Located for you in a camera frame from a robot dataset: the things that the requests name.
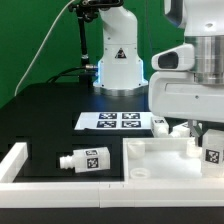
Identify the white square table top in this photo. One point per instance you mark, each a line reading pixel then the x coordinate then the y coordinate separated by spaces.
pixel 165 159

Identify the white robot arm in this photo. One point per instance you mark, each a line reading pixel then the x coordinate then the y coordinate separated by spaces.
pixel 120 70

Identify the white U-shaped fence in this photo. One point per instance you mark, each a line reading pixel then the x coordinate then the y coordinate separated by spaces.
pixel 132 193

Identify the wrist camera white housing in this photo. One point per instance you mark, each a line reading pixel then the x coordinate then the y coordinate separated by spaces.
pixel 180 58

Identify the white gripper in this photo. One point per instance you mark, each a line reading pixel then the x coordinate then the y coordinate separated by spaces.
pixel 177 95

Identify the white sheet with tags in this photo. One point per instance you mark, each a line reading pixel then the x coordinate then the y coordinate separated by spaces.
pixel 114 121

